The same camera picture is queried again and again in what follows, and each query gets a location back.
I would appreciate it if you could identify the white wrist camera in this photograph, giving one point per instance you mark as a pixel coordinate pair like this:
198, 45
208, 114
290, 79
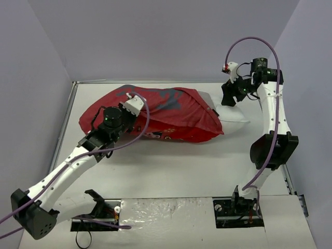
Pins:
134, 104
230, 68

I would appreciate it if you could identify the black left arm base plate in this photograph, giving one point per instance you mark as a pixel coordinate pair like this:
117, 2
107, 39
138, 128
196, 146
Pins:
109, 213

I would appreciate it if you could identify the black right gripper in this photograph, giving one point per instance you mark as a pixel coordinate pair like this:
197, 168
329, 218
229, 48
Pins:
229, 94

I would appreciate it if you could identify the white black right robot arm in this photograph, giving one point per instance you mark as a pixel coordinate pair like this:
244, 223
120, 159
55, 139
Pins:
277, 143

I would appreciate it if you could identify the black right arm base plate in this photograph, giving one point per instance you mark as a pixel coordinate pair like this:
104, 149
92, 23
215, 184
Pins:
238, 216

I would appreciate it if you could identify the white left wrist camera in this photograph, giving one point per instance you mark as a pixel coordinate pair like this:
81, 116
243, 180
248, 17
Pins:
134, 104

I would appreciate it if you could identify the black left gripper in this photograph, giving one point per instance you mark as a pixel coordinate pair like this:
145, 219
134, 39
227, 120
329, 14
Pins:
130, 121

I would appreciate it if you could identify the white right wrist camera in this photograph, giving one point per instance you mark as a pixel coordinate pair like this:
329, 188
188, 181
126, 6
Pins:
230, 68

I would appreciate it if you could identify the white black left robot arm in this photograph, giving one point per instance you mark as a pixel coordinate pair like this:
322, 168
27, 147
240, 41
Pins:
40, 208

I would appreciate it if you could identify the red printed pillowcase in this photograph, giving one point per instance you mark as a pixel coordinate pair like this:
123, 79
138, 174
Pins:
173, 114

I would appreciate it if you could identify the white pillow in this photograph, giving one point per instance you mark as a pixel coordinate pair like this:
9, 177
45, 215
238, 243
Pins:
232, 119

